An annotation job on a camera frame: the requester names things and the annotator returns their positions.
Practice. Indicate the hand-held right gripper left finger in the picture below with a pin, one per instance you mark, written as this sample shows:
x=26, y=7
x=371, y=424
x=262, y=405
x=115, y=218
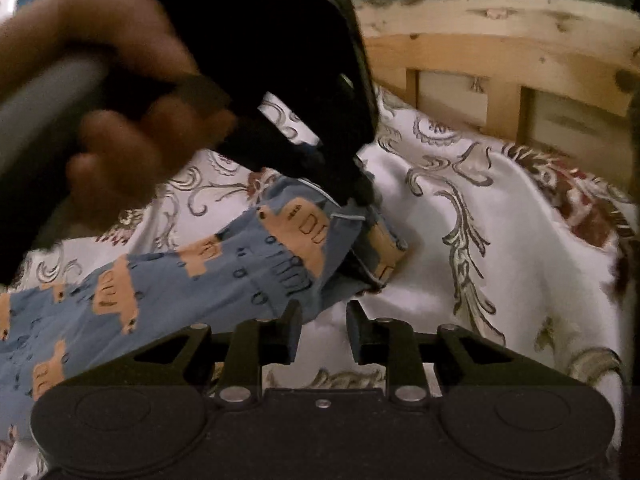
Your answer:
x=291, y=332

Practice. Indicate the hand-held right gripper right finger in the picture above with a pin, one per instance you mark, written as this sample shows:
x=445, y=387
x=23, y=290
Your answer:
x=356, y=332

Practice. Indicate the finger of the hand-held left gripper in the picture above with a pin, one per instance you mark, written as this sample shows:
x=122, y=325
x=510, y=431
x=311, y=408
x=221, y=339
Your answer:
x=350, y=182

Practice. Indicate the blue pants with orange print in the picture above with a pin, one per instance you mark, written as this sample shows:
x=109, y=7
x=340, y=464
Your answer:
x=165, y=285

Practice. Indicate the person's left hand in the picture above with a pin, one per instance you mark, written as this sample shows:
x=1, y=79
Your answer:
x=115, y=20

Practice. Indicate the white floral bedspread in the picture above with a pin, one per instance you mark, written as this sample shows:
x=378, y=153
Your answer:
x=500, y=240

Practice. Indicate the wooden bed frame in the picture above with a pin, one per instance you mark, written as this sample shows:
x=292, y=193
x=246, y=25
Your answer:
x=500, y=50

